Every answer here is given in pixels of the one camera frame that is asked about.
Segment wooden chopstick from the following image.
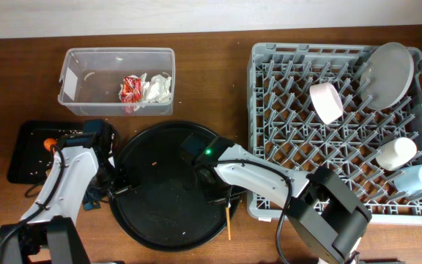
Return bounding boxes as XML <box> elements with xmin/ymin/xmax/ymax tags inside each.
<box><xmin>225</xmin><ymin>205</ymin><xmax>232</xmax><ymax>241</ymax></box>

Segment rice and peanut scraps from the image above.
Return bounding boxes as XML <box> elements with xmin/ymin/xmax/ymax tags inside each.
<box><xmin>22</xmin><ymin>128</ymin><xmax>81</xmax><ymax>182</ymax></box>

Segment orange carrot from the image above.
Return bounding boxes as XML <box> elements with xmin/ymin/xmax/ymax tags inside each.
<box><xmin>43</xmin><ymin>138</ymin><xmax>57</xmax><ymax>151</ymax></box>

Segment red snack wrapper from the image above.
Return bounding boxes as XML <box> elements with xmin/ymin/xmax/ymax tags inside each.
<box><xmin>119</xmin><ymin>76</ymin><xmax>141</xmax><ymax>103</ymax></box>

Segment white tissue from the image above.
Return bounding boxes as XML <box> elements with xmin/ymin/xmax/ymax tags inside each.
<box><xmin>139</xmin><ymin>73</ymin><xmax>172</xmax><ymax>103</ymax></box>

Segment pink bowl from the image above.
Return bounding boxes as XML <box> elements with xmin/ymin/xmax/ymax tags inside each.
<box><xmin>309</xmin><ymin>83</ymin><xmax>344</xmax><ymax>125</ymax></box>

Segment white cup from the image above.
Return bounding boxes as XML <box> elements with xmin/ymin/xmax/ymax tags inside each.
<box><xmin>375</xmin><ymin>137</ymin><xmax>417</xmax><ymax>171</ymax></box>

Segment light blue cup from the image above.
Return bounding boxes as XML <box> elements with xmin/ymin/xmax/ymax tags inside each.
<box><xmin>393</xmin><ymin>164</ymin><xmax>422</xmax><ymax>196</ymax></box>

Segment grey round plate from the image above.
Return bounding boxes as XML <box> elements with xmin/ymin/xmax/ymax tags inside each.
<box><xmin>360</xmin><ymin>43</ymin><xmax>414</xmax><ymax>110</ymax></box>

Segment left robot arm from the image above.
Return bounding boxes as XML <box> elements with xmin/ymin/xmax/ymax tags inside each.
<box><xmin>0</xmin><ymin>120</ymin><xmax>133</xmax><ymax>263</ymax></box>

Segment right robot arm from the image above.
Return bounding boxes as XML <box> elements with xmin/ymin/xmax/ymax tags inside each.
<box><xmin>179</xmin><ymin>135</ymin><xmax>372</xmax><ymax>263</ymax></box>

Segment grey dishwasher rack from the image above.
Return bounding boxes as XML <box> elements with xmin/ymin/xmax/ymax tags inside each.
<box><xmin>247</xmin><ymin>43</ymin><xmax>422</xmax><ymax>225</ymax></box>

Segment round black tray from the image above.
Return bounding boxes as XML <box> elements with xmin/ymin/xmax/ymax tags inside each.
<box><xmin>109</xmin><ymin>121</ymin><xmax>240</xmax><ymax>252</ymax></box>

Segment black rectangular tray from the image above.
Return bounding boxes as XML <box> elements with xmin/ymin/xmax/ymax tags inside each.
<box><xmin>7</xmin><ymin>120</ymin><xmax>83</xmax><ymax>184</ymax></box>

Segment clear plastic bin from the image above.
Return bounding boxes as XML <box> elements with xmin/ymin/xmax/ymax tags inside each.
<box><xmin>58</xmin><ymin>47</ymin><xmax>175</xmax><ymax>117</ymax></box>

